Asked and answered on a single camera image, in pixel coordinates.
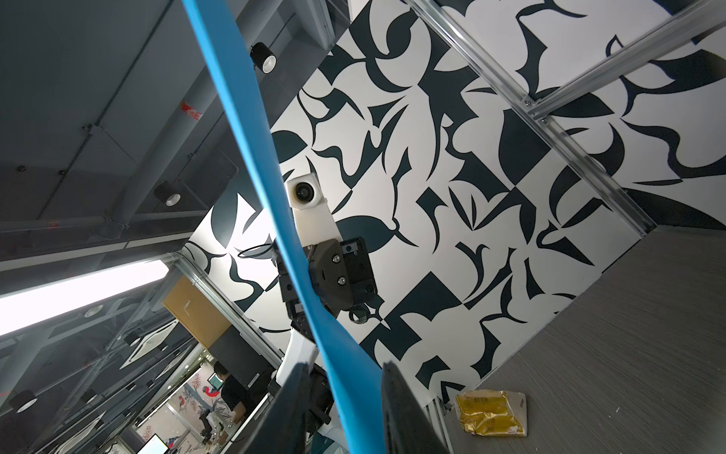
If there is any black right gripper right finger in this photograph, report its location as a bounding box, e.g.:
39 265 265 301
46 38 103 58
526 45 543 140
382 362 447 454

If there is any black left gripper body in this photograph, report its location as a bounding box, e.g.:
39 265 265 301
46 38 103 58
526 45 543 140
274 238 378 341

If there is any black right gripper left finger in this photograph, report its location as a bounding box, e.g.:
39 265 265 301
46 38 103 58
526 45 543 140
240 363 311 453

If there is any blue rectangular paper sheet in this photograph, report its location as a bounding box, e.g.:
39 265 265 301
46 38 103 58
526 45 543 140
185 1 386 453

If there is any person in background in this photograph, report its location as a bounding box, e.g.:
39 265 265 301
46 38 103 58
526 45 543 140
214 361 253 425

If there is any yellow plastic packet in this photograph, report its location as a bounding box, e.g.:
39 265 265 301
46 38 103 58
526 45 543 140
456 389 529 437

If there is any black ceiling spotlight lower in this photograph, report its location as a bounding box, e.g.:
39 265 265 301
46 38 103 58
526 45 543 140
153 181 182 207

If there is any black ceiling spotlight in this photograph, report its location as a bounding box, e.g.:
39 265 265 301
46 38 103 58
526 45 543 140
153 181 182 207
250 42 278 74

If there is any black ceiling spotlight upper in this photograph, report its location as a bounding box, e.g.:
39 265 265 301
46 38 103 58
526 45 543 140
250 42 278 74

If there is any grey ceiling pipe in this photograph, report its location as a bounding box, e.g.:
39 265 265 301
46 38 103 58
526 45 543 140
107 0 285 228

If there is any fluorescent tube light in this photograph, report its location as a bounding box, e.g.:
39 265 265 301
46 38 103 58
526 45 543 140
1 260 169 336

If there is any black camera cable loop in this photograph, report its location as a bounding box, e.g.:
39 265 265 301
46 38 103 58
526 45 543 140
236 242 276 261

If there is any aluminium frame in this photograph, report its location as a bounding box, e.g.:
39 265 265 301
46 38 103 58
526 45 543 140
169 0 726 370

